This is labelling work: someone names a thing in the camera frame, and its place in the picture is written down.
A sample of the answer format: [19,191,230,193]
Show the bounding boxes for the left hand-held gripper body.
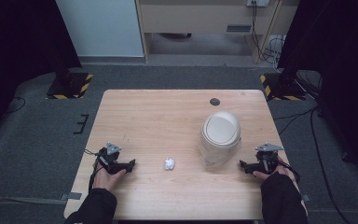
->
[96,142,122,174]

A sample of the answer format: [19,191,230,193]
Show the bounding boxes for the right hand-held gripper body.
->
[255,142,284,175]

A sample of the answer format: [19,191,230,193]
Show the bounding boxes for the white paper ball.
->
[163,157,176,171]

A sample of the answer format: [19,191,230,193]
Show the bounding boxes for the white swing-lid trash bin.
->
[198,110,242,168]

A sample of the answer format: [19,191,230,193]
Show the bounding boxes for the person's right hand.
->
[253,156,292,182]

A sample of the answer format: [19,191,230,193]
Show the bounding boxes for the person's left hand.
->
[91,161,128,191]

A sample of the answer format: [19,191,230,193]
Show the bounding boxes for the black stand base hazard stripes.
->
[259,72,308,102]
[46,72,94,101]

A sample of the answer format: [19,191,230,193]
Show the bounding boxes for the black curtain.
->
[277,0,358,178]
[0,0,83,144]

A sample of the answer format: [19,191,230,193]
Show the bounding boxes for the beige wooden cabinet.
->
[135,0,300,65]

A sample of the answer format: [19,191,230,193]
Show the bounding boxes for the right hand-held gripper black cable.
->
[279,161,301,185]

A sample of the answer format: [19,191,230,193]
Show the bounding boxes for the hand-held gripper black cable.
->
[279,161,301,185]
[84,148,104,194]

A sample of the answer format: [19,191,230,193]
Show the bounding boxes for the left hand-held gripper black cable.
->
[84,148,104,194]

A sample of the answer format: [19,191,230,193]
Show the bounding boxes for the long black floor cable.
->
[310,106,352,224]

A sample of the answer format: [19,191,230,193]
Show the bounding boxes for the thin black floor cable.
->
[5,96,26,115]

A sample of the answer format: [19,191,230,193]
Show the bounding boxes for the white cable bundle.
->
[268,35,286,61]

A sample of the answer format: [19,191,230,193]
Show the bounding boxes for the black hanging power cable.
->
[250,2,278,64]

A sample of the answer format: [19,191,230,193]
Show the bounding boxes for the grey wall power socket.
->
[245,0,270,8]

